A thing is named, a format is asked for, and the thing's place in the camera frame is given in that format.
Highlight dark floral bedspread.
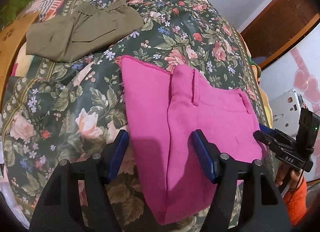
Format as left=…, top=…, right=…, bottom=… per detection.
left=2, top=0, right=267, bottom=221

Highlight brown cardboard box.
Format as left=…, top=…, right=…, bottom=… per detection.
left=0, top=12, right=40, bottom=105

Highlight olive green folded pants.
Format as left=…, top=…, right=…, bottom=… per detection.
left=25, top=0, right=144, bottom=63

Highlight orange yellow blanket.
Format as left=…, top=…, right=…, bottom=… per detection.
left=246, top=47, right=273, bottom=127

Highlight white appliance with stickers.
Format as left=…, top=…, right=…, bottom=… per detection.
left=270, top=89, right=301, bottom=138

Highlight right hand holding gripper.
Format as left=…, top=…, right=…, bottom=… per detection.
left=274, top=162, right=303, bottom=190

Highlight pink pants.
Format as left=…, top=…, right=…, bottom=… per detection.
left=121, top=56, right=265, bottom=225

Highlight striped patchwork sheet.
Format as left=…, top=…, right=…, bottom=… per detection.
left=26, top=0, right=64, bottom=22

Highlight pink heart wall sticker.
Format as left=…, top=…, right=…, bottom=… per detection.
left=290, top=48, right=319, bottom=106

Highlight wooden wardrobe door frame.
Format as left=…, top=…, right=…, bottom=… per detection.
left=241, top=0, right=319, bottom=69

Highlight orange sleeved forearm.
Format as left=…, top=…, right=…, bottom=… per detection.
left=283, top=177, right=307, bottom=226

